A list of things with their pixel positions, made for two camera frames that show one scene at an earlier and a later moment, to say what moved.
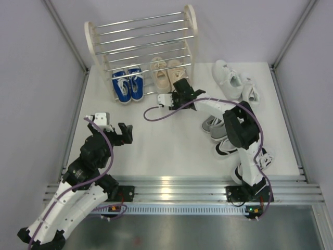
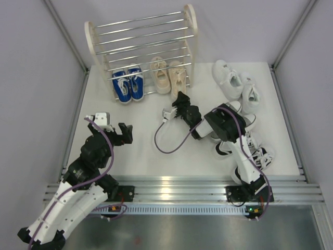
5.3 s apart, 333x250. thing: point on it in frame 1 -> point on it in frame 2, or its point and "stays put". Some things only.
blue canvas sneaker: [120, 81] stays put
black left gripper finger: [127, 133] stays put
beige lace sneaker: [160, 75] stays put
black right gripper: [174, 107] -> [182, 101]
